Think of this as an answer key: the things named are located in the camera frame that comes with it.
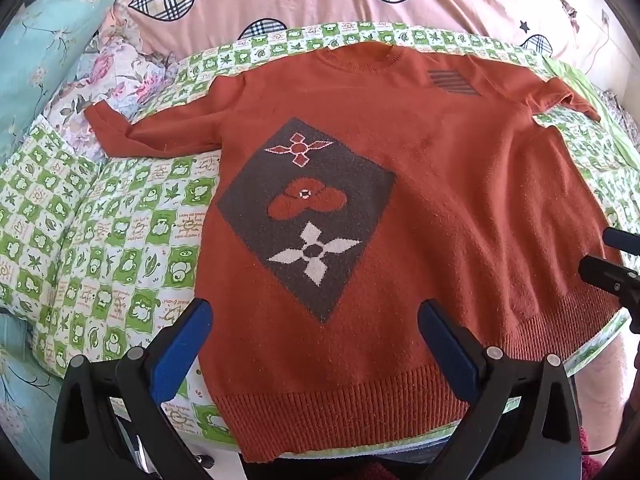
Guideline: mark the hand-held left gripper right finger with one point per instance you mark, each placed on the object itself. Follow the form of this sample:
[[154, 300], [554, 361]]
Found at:
[[450, 345]]

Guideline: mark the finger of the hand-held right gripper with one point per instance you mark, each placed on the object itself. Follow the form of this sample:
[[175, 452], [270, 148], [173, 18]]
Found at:
[[607, 272], [622, 241]]

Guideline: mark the teal floral bed sheet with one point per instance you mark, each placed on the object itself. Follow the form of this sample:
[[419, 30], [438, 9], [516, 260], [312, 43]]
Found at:
[[20, 375]]

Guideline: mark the green checked pillow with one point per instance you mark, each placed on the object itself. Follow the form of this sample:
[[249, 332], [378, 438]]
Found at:
[[35, 200]]

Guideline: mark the dark red cloth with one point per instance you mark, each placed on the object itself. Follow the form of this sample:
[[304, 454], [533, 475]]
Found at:
[[372, 472]]

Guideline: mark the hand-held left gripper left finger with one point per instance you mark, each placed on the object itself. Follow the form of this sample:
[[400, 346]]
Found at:
[[182, 345]]

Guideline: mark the green checked blanket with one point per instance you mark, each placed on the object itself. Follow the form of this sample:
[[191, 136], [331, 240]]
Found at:
[[125, 220]]

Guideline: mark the orange knit sweater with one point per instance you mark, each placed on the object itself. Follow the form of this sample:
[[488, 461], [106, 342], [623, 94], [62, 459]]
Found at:
[[425, 185]]

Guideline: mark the teal floral pillow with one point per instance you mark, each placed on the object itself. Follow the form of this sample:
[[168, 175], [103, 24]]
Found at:
[[40, 50]]

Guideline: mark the purple floral pillow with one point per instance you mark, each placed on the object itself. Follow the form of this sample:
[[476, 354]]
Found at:
[[125, 75]]

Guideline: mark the light green cloth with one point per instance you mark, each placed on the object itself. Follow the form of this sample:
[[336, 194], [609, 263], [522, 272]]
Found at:
[[622, 140]]

